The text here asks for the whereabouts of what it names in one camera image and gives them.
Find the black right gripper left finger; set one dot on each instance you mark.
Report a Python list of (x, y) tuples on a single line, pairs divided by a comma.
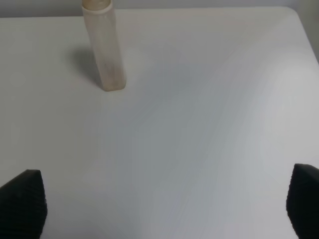
[(23, 206)]

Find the pink label drink bottle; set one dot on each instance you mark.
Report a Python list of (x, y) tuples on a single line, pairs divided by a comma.
[(100, 22)]

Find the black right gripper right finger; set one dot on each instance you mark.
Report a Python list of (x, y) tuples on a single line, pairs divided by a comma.
[(302, 203)]

